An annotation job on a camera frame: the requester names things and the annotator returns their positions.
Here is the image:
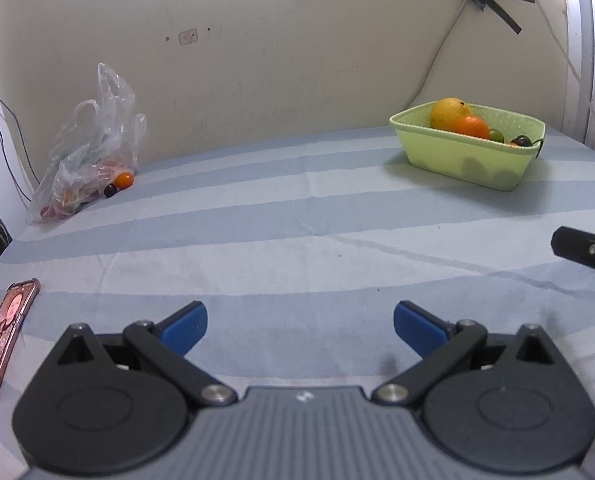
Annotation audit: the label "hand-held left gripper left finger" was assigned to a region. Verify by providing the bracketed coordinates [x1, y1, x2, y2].
[52, 301, 238, 406]

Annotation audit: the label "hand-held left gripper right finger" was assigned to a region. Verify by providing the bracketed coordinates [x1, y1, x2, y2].
[372, 301, 559, 406]

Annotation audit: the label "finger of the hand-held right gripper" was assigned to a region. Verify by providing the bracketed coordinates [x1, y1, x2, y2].
[551, 226, 595, 282]

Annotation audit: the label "light green plastic basket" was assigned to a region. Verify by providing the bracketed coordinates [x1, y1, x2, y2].
[389, 102, 547, 192]

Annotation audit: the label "striped blue bed sheet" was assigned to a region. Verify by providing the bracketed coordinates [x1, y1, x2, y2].
[0, 124, 595, 480]

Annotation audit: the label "orange tangerine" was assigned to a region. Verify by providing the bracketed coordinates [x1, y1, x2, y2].
[451, 115, 491, 140]

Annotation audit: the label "smartphone in pink case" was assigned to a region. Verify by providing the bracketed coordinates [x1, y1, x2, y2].
[0, 278, 42, 405]

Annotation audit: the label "large yellow citrus fruit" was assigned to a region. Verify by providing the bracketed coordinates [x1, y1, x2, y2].
[431, 97, 474, 132]

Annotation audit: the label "clear plastic bag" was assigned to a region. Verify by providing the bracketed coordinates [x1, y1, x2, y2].
[26, 62, 148, 226]

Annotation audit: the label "white power cable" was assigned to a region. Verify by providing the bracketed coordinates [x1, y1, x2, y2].
[511, 0, 595, 153]

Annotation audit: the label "thin grey cable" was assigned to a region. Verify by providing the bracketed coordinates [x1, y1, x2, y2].
[411, 0, 471, 107]

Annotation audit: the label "thin black cables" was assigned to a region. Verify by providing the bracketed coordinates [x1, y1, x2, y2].
[0, 64, 44, 213]

